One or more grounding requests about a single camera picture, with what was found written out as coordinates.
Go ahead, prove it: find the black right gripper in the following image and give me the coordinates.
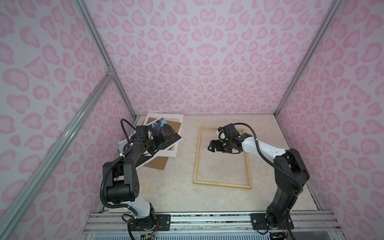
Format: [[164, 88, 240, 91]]
[[207, 138, 235, 153]]

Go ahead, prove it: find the dark landscape photo print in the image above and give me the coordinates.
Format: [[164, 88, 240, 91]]
[[117, 118, 182, 169]]

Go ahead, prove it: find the white mat board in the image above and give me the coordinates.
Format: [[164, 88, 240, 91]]
[[144, 113, 184, 158]]

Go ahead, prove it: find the clear acrylic sheet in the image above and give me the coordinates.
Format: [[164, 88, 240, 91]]
[[197, 128, 250, 185]]

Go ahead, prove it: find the light wooden picture frame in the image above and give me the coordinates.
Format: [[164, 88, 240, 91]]
[[192, 125, 253, 190]]

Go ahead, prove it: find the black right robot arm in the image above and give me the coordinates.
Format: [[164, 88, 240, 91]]
[[208, 137, 310, 229]]

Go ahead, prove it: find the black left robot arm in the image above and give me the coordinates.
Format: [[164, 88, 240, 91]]
[[100, 126, 166, 232]]

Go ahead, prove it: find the brown cardboard backing board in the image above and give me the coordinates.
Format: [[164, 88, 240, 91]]
[[145, 120, 182, 171]]

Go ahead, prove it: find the diagonal aluminium strut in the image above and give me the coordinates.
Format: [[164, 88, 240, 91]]
[[1, 73, 114, 240]]

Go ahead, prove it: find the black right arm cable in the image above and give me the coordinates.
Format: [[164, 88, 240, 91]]
[[232, 122, 304, 196]]

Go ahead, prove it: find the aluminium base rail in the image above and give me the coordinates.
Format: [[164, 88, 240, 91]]
[[81, 211, 345, 240]]

